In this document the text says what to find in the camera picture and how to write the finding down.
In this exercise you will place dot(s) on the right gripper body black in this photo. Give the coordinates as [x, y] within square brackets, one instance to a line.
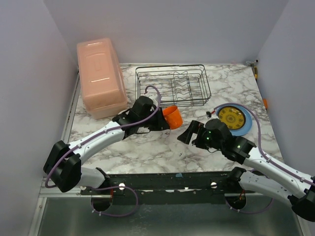
[195, 135]

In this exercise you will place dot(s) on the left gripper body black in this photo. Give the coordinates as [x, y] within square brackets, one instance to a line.
[159, 119]

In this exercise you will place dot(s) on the orange mug black handle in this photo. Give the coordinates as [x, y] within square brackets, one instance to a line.
[173, 117]

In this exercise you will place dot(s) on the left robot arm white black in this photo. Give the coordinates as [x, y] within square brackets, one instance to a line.
[63, 166]

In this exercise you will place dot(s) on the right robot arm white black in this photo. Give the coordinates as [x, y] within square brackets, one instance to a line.
[279, 181]

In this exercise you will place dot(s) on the yellow patterned plate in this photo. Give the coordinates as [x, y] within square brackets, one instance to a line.
[233, 117]

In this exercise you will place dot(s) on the blue plate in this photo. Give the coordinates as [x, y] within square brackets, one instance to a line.
[248, 125]

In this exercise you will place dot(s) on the pink plastic storage box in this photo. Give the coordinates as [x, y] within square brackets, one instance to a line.
[101, 78]

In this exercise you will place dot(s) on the yellow tool at corner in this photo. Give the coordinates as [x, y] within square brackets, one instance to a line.
[255, 72]

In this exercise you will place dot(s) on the black wire dish rack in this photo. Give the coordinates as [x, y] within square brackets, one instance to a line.
[181, 85]

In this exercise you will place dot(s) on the orange clamp on wall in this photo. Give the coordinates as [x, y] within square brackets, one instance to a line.
[265, 104]

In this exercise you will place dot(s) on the black mounting rail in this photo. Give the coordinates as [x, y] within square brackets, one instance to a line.
[169, 188]

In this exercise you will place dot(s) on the aluminium frame rail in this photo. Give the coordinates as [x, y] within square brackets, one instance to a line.
[56, 193]

